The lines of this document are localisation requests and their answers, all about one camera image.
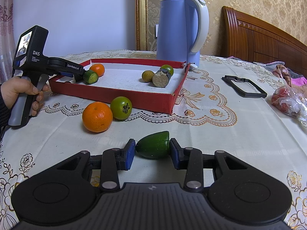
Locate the cut green cucumber piece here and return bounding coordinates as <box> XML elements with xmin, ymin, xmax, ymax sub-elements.
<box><xmin>83</xmin><ymin>70</ymin><xmax>99</xmax><ymax>84</ymax></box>

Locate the small orange mandarin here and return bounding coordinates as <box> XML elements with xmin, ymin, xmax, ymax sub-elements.
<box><xmin>89</xmin><ymin>63</ymin><xmax>105</xmax><ymax>77</ymax></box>

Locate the large orange mandarin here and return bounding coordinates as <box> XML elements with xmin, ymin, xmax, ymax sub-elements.
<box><xmin>82</xmin><ymin>102</ymin><xmax>113</xmax><ymax>133</ymax></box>

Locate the green persimmon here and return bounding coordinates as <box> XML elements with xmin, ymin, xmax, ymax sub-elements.
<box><xmin>110</xmin><ymin>96</ymin><xmax>133</xmax><ymax>121</ymax></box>
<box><xmin>160</xmin><ymin>64</ymin><xmax>174</xmax><ymax>76</ymax></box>

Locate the yellow-brown round fruit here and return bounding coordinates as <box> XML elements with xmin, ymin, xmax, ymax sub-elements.
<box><xmin>142</xmin><ymin>70</ymin><xmax>154</xmax><ymax>83</ymax></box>

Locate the large dark sugarcane piece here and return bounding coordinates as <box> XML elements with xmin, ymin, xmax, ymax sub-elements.
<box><xmin>152</xmin><ymin>69</ymin><xmax>172</xmax><ymax>88</ymax></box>

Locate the person's left hand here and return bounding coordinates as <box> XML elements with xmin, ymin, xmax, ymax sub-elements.
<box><xmin>1</xmin><ymin>76</ymin><xmax>50</xmax><ymax>116</ymax></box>

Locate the cream gold patterned tablecloth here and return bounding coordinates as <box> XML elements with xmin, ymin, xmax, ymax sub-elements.
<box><xmin>1</xmin><ymin>56</ymin><xmax>306</xmax><ymax>229</ymax></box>

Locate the pink patterned curtain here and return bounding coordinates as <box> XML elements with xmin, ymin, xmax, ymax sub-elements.
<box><xmin>0</xmin><ymin>0</ymin><xmax>15</xmax><ymax>83</ymax></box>

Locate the red shallow cardboard box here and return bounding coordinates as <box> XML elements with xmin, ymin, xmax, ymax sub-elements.
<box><xmin>50</xmin><ymin>58</ymin><xmax>190</xmax><ymax>114</ymax></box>

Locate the plastic bag of red fruit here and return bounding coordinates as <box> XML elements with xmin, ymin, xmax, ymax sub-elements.
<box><xmin>271</xmin><ymin>85</ymin><xmax>306</xmax><ymax>122</ymax></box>

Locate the blue electric kettle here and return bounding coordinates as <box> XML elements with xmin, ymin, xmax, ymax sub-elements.
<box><xmin>157</xmin><ymin>0</ymin><xmax>209</xmax><ymax>68</ymax></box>

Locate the colourful bedding pile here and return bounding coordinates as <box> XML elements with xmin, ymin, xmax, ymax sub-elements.
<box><xmin>227</xmin><ymin>56</ymin><xmax>307</xmax><ymax>88</ymax></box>

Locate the wooden bed headboard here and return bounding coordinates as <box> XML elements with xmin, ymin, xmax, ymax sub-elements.
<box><xmin>221</xmin><ymin>6</ymin><xmax>306</xmax><ymax>76</ymax></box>

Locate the black rectangular plastic frame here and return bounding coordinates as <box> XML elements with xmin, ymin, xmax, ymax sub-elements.
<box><xmin>222</xmin><ymin>75</ymin><xmax>267</xmax><ymax>99</ymax></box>

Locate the gold picture frame moulding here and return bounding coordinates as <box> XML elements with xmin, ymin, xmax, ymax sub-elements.
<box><xmin>135</xmin><ymin>0</ymin><xmax>162</xmax><ymax>51</ymax></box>

